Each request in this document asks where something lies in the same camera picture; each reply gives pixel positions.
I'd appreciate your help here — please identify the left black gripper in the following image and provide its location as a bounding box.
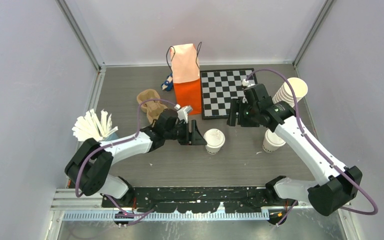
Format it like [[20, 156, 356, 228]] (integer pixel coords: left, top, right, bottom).
[[164, 120, 207, 146]]

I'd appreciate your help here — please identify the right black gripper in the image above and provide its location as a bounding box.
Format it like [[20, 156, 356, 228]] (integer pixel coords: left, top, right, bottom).
[[227, 97, 260, 127]]

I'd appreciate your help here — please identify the white plastic cup lid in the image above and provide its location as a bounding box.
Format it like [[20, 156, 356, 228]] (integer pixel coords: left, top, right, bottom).
[[264, 129, 286, 147]]

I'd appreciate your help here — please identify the stack of white paper cups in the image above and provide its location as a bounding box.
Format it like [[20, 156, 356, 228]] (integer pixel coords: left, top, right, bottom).
[[272, 77, 309, 108]]

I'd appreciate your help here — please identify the orange paper bag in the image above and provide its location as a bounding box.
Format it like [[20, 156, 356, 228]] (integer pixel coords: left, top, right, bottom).
[[168, 43, 202, 115]]

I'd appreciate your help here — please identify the white paper coffee cup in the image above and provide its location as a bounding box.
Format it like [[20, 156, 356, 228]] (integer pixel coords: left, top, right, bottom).
[[262, 141, 283, 153]]

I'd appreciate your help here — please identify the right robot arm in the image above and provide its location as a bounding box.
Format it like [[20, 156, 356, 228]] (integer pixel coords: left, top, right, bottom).
[[227, 83, 363, 216]]

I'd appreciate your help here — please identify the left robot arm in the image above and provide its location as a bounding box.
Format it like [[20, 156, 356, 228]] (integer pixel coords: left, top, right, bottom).
[[64, 106, 207, 207]]

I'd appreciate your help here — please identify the black white checkerboard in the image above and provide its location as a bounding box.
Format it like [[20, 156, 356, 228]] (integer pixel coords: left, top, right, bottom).
[[200, 68, 254, 120]]

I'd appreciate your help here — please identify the brown pulp cup carrier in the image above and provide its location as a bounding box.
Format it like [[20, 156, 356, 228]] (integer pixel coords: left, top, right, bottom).
[[136, 89, 168, 124]]

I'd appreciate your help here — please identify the blue white toy figure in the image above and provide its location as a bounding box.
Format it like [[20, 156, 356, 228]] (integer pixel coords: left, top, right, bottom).
[[161, 73, 174, 92]]

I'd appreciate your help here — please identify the blue straw holder cup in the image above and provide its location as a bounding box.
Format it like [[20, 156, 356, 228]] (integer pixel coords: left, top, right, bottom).
[[101, 132, 119, 142]]

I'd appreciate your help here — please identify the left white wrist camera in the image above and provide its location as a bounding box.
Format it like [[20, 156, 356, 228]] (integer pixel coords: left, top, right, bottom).
[[174, 104, 193, 124]]

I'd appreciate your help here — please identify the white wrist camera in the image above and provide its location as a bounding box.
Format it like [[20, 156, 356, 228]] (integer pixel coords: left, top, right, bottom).
[[241, 78, 255, 95], [174, 104, 193, 124]]

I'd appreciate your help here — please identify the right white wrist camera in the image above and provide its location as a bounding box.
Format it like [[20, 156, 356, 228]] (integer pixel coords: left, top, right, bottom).
[[241, 78, 255, 95]]

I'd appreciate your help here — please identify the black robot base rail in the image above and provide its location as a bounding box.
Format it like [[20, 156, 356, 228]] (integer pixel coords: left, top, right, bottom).
[[101, 186, 295, 214]]

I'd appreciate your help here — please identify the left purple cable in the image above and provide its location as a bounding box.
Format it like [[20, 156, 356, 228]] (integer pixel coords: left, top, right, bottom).
[[74, 98, 180, 227]]

